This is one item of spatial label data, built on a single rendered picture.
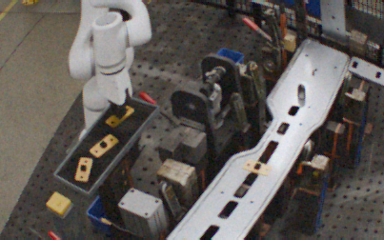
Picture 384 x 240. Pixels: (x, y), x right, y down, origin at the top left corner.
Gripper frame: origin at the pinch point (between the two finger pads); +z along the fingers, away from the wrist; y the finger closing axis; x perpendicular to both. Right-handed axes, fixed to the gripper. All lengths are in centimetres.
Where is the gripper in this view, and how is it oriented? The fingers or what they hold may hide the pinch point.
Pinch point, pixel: (118, 109)
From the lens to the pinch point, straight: 194.0
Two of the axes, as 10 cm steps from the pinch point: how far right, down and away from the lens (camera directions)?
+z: 0.8, 7.3, 6.8
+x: 6.5, -5.5, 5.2
